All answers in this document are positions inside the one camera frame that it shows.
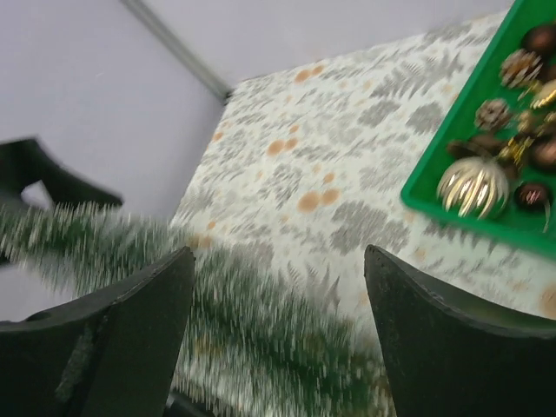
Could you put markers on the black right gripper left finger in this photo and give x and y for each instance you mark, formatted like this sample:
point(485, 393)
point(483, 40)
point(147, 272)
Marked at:
point(109, 353)

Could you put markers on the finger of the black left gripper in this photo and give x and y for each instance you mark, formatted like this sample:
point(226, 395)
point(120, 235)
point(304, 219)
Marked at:
point(24, 162)

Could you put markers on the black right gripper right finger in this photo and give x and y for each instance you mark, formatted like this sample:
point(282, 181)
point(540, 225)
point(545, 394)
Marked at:
point(451, 353)

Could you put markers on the small green christmas tree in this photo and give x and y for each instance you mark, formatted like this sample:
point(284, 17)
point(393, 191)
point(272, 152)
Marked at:
point(254, 346)

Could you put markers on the green plastic tray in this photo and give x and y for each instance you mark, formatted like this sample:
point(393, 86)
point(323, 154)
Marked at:
point(533, 121)

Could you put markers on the silver ribbed bauble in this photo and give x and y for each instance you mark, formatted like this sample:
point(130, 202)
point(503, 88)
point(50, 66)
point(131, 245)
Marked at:
point(475, 187)

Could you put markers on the small dark red bauble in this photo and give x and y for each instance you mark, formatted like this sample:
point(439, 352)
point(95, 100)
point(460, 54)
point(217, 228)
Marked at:
point(533, 196)

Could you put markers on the brown faceted bauble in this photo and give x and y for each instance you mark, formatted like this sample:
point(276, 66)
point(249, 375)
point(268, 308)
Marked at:
point(543, 155)

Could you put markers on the floral patterned table mat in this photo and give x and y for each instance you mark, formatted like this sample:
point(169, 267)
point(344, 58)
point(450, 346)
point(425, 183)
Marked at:
point(306, 169)

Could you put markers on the frosted pine cone lower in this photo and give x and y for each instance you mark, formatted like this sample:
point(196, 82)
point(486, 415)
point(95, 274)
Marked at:
point(492, 115)

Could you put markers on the frosted pine cone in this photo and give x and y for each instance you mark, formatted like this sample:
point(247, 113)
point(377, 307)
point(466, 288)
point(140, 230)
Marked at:
point(520, 68)
point(492, 115)

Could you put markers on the frosted pine cone upper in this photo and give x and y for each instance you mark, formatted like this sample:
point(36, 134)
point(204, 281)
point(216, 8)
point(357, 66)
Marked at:
point(520, 68)

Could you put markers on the dark brown bauble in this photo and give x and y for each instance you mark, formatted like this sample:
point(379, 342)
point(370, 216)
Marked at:
point(540, 39)

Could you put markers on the aluminium frame post left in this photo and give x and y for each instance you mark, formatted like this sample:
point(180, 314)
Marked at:
point(179, 49)

